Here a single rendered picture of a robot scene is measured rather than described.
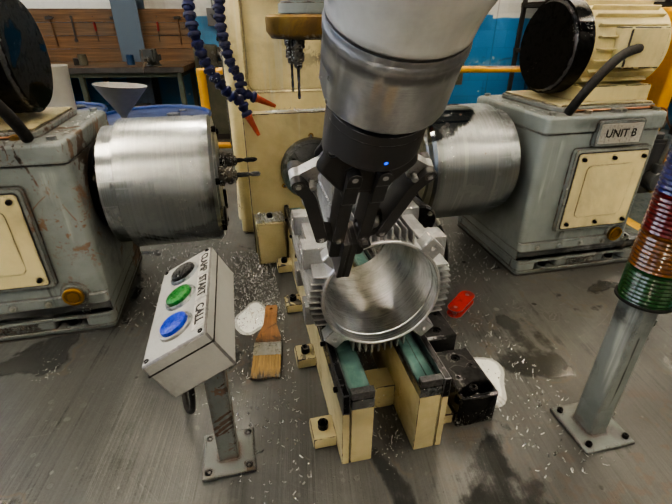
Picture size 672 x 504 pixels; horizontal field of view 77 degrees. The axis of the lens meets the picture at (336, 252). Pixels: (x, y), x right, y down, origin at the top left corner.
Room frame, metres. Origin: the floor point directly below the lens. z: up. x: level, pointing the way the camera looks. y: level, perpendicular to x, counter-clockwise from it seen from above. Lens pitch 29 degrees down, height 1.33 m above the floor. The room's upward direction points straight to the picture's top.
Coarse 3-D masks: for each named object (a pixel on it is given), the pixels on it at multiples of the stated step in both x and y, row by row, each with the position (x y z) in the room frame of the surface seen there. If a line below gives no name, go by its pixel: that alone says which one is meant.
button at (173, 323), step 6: (180, 312) 0.34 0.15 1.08; (168, 318) 0.34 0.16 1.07; (174, 318) 0.33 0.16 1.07; (180, 318) 0.33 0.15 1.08; (186, 318) 0.33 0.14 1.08; (162, 324) 0.33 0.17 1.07; (168, 324) 0.32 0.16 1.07; (174, 324) 0.32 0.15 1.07; (180, 324) 0.32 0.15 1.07; (162, 330) 0.32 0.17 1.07; (168, 330) 0.32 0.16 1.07; (174, 330) 0.31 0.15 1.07; (162, 336) 0.32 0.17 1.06; (168, 336) 0.31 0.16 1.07
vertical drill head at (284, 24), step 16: (288, 0) 0.88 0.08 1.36; (304, 0) 0.87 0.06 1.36; (320, 0) 0.87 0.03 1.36; (272, 16) 0.87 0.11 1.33; (288, 16) 0.85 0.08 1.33; (304, 16) 0.84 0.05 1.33; (320, 16) 0.84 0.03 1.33; (272, 32) 0.87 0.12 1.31; (288, 32) 0.85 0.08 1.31; (304, 32) 0.84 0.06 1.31; (320, 32) 0.84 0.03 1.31; (288, 48) 0.96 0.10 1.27
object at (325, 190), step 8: (320, 176) 0.61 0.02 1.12; (320, 184) 0.60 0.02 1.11; (328, 184) 0.55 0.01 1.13; (320, 192) 0.60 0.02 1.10; (328, 192) 0.55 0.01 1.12; (320, 200) 0.60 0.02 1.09; (328, 200) 0.54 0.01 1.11; (328, 208) 0.53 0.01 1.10; (352, 208) 0.53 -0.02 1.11; (328, 216) 0.53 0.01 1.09
